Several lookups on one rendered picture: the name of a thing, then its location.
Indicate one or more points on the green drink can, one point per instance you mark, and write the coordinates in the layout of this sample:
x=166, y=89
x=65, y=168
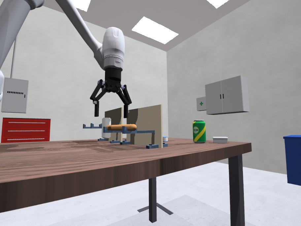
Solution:
x=199, y=131

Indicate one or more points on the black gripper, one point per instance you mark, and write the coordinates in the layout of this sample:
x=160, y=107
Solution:
x=112, y=84

